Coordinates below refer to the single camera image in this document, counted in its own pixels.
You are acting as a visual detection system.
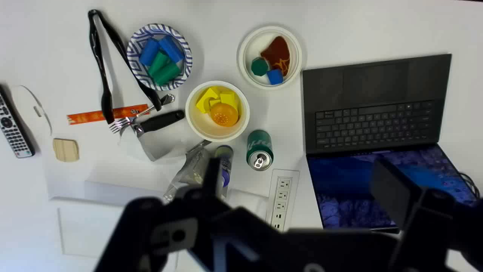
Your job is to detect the blue toy cylinder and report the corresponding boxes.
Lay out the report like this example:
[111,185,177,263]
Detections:
[138,38,161,69]
[156,35,185,65]

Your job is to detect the yellow toy block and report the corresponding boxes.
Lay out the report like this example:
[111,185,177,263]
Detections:
[194,87,241,117]

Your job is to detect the green round toy piece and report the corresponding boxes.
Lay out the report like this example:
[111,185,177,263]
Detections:
[248,56,271,78]

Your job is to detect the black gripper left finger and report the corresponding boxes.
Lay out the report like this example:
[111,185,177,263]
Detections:
[93,158,238,272]

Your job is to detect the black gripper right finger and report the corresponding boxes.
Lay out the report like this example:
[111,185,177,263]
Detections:
[369,159,483,272]

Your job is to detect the orange chopstick wrapper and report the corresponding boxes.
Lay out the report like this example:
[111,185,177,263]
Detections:
[66,103,150,127]

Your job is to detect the small wooden block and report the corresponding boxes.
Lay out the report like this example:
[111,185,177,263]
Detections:
[51,137,81,164]

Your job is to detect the white shallow bowl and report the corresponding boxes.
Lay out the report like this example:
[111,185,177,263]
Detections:
[236,25,304,91]

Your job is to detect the white oval board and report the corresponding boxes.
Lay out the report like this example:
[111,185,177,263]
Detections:
[8,84,54,138]

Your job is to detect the white paper napkin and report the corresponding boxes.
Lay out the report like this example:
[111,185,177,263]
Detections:
[117,120,188,164]

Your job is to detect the brown toy piece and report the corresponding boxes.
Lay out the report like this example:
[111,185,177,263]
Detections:
[259,35,292,78]

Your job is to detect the cream round bowl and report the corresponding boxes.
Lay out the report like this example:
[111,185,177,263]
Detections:
[183,81,251,144]

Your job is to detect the white power outlet strip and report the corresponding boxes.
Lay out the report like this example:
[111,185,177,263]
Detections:
[265,168,300,233]

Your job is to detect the grey remote control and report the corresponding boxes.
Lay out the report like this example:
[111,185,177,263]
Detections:
[0,90,36,161]

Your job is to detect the green soda can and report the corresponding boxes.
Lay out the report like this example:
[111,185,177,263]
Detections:
[244,129,276,173]

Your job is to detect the black laptop with blue wallpaper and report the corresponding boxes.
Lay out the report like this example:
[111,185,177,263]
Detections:
[300,53,479,233]

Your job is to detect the black laptop cable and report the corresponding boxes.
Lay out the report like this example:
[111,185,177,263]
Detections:
[457,171,481,195]

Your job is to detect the orange round toy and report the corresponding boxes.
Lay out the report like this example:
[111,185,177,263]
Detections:
[208,102,239,129]

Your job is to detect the small blue toy piece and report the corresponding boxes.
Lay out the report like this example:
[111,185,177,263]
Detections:
[265,69,285,87]

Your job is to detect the green toy cylinder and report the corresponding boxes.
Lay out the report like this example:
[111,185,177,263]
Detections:
[146,50,171,78]
[152,61,183,88]

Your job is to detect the blue patterned paper plate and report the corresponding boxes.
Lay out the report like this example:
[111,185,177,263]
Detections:
[125,22,194,94]

